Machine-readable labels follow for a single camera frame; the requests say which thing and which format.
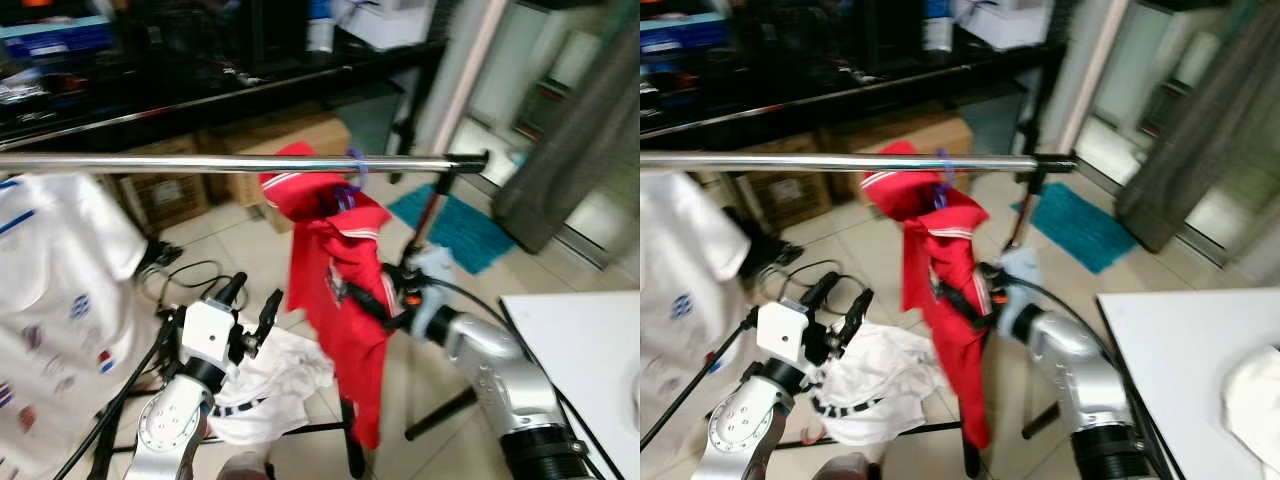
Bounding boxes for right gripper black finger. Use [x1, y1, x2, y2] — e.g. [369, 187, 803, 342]
[342, 282, 396, 326]
[935, 282, 985, 326]

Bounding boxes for red shirt white stripes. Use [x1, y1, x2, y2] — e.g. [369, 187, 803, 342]
[860, 140, 996, 451]
[258, 142, 396, 451]

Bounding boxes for blue plastic hanger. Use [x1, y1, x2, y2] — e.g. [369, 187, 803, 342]
[0, 178, 37, 237]

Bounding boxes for white t-shirt black print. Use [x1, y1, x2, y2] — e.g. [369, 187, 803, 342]
[805, 322, 953, 448]
[208, 328, 336, 448]

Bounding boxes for teal floor mat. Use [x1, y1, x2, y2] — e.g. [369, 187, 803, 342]
[1010, 180, 1141, 276]
[385, 182, 516, 276]

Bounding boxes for printed cardboard box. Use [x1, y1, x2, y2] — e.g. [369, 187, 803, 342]
[115, 150, 211, 233]

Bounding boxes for grey left robot leg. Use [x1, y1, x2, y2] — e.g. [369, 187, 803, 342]
[812, 452, 873, 480]
[218, 452, 273, 480]

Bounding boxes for chrome and black clothes rack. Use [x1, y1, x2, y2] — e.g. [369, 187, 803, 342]
[0, 150, 491, 480]
[640, 150, 1079, 480]

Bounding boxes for black desk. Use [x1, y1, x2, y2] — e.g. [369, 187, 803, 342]
[640, 40, 1066, 186]
[0, 40, 451, 186]

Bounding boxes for grey curtain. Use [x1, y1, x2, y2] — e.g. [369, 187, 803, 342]
[1115, 10, 1280, 253]
[490, 30, 641, 256]

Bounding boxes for black computer case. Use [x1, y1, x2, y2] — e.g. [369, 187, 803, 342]
[740, 0, 921, 81]
[135, 0, 306, 81]

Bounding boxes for white cardboard box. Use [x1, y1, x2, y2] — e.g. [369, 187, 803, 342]
[950, 0, 1056, 51]
[335, 0, 438, 51]

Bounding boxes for white and blue bottle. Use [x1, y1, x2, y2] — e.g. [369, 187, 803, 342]
[920, 0, 951, 54]
[305, 0, 336, 54]

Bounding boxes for white crumpled garment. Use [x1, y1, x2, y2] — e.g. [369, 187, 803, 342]
[1220, 345, 1280, 453]

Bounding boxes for white glass door cabinet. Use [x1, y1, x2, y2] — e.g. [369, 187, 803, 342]
[450, 0, 626, 186]
[1065, 0, 1251, 191]

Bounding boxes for blue cardboard box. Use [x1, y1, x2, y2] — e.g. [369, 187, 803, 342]
[640, 12, 729, 59]
[0, 15, 113, 63]

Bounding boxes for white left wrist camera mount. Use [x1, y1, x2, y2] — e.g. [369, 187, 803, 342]
[182, 298, 239, 369]
[757, 300, 811, 366]

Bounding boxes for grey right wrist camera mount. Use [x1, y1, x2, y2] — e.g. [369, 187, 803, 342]
[995, 248, 1043, 336]
[405, 248, 457, 339]

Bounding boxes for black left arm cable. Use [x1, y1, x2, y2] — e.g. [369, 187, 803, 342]
[55, 310, 186, 480]
[640, 310, 761, 451]

